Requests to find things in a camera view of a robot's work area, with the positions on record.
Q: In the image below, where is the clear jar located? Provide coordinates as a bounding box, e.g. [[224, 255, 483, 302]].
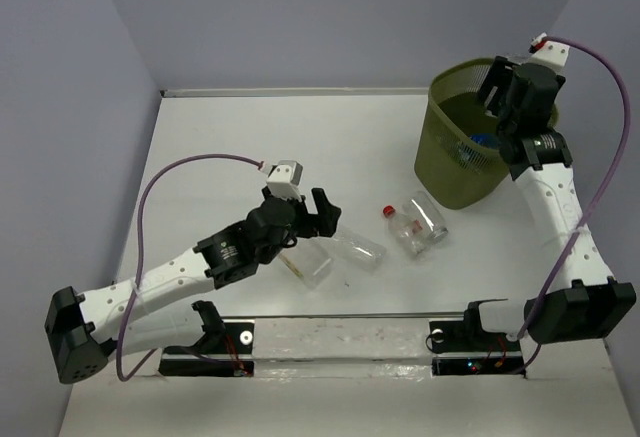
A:
[[402, 191, 448, 244]]

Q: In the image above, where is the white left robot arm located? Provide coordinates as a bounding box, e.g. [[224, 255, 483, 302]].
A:
[[44, 188, 342, 385]]

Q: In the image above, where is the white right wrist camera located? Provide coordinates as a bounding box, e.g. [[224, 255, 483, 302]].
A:
[[526, 33, 570, 74]]

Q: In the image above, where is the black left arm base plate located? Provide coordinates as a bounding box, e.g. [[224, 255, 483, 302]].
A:
[[158, 319, 255, 378]]

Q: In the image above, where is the red cap clear bottle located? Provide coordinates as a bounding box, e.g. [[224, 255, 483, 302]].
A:
[[382, 205, 428, 258]]

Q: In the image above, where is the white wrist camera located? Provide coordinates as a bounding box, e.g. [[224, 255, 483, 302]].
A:
[[526, 33, 570, 74], [266, 160, 303, 201]]

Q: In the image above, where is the blue label water bottle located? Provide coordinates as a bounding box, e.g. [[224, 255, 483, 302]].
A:
[[470, 133, 500, 150]]

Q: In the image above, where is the square clear plastic bottle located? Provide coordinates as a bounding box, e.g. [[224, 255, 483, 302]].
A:
[[279, 239, 333, 289]]

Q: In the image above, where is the clear bottle inside bin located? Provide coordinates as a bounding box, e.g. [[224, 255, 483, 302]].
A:
[[451, 142, 482, 169]]

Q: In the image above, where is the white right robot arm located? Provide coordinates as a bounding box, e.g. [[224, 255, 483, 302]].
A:
[[460, 57, 636, 349]]

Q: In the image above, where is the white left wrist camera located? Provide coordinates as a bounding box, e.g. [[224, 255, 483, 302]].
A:
[[266, 160, 303, 201]]

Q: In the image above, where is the green mesh waste bin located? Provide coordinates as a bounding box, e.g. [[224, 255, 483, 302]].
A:
[[414, 56, 572, 210]]

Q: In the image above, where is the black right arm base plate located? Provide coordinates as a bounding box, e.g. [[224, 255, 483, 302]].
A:
[[425, 320, 525, 376]]

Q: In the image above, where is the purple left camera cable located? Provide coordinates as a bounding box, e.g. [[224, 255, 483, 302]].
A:
[[115, 153, 268, 383]]

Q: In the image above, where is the clear ribbed water bottle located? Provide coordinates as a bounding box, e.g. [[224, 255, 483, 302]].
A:
[[330, 226, 387, 272]]

